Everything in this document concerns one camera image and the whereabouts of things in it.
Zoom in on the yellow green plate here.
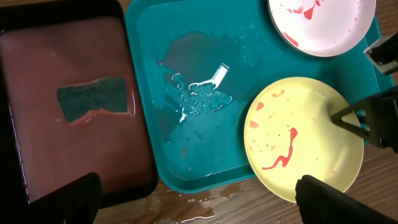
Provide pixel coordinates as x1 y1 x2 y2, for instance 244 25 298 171
243 77 364 203

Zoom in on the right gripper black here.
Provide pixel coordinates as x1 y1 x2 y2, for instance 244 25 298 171
331 86 397 152

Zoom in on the black tray with red water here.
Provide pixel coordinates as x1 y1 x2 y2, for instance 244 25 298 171
1 0 157 208

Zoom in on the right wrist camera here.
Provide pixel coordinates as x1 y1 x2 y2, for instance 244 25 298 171
363 33 398 75

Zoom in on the teal plastic tray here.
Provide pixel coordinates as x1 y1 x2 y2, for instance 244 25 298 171
126 0 394 194

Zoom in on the green sponge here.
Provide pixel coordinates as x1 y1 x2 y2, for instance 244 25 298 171
57 77 129 123

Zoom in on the white plate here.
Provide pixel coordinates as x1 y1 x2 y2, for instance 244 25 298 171
267 0 376 57

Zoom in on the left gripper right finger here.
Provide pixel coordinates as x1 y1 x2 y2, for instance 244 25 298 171
295 175 397 224

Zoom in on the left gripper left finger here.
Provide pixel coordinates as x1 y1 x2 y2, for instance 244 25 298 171
24 172 102 224

